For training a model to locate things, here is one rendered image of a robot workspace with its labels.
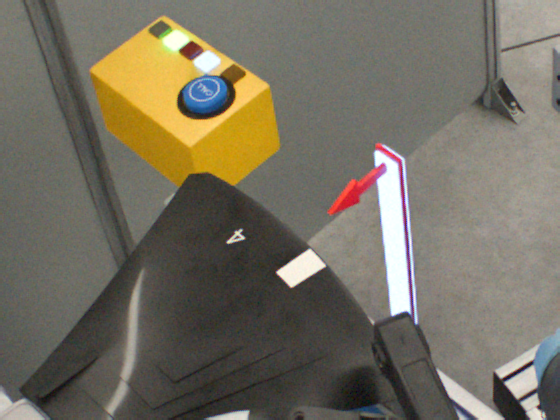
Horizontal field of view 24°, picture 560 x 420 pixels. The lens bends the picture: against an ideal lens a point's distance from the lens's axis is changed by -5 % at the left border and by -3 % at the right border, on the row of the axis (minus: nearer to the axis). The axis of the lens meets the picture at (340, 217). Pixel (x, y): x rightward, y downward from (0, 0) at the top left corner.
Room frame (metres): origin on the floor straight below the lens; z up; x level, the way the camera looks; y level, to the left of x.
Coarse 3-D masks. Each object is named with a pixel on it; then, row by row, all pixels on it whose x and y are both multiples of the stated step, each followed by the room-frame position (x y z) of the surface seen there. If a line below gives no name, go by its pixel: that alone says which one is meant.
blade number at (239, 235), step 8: (232, 224) 0.61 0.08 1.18; (240, 224) 0.61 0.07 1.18; (224, 232) 0.61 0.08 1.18; (232, 232) 0.60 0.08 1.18; (240, 232) 0.60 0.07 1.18; (248, 232) 0.60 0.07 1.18; (216, 240) 0.60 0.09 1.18; (224, 240) 0.60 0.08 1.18; (232, 240) 0.60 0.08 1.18; (240, 240) 0.60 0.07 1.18; (248, 240) 0.60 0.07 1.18; (224, 248) 0.59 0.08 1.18; (232, 248) 0.59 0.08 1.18; (240, 248) 0.59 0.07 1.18; (232, 256) 0.58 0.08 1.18
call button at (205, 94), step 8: (200, 80) 0.87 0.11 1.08; (208, 80) 0.87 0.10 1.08; (216, 80) 0.86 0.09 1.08; (192, 88) 0.86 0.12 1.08; (200, 88) 0.86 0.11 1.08; (208, 88) 0.86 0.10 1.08; (216, 88) 0.85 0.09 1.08; (224, 88) 0.85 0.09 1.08; (184, 96) 0.85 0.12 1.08; (192, 96) 0.85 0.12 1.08; (200, 96) 0.85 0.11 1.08; (208, 96) 0.85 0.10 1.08; (216, 96) 0.84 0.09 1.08; (224, 96) 0.85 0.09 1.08; (192, 104) 0.84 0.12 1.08; (200, 104) 0.84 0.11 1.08; (208, 104) 0.84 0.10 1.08; (216, 104) 0.84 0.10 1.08; (200, 112) 0.84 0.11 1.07
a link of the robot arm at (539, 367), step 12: (552, 336) 0.53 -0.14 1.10; (540, 348) 0.52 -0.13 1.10; (552, 348) 0.51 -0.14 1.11; (540, 360) 0.51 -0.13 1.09; (552, 360) 0.51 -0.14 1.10; (540, 372) 0.50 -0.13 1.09; (552, 372) 0.50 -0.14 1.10; (540, 384) 0.50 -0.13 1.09; (552, 384) 0.49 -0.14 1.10; (540, 396) 0.49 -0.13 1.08; (552, 396) 0.48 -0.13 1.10; (552, 408) 0.47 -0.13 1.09
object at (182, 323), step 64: (192, 192) 0.64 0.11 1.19; (192, 256) 0.59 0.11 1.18; (256, 256) 0.58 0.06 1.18; (128, 320) 0.54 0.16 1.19; (192, 320) 0.53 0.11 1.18; (256, 320) 0.53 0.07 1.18; (320, 320) 0.53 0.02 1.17; (64, 384) 0.49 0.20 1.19; (128, 384) 0.48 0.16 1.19; (192, 384) 0.48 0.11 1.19; (256, 384) 0.48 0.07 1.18; (320, 384) 0.48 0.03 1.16; (384, 384) 0.48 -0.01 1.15
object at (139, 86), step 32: (128, 64) 0.92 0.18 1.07; (160, 64) 0.91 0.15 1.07; (192, 64) 0.90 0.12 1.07; (224, 64) 0.89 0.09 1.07; (128, 96) 0.87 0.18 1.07; (160, 96) 0.87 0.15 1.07; (256, 96) 0.85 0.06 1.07; (128, 128) 0.88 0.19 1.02; (160, 128) 0.83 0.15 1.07; (192, 128) 0.82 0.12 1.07; (224, 128) 0.82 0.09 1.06; (256, 128) 0.84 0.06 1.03; (160, 160) 0.84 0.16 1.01; (192, 160) 0.80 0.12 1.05; (224, 160) 0.82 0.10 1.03; (256, 160) 0.84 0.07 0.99
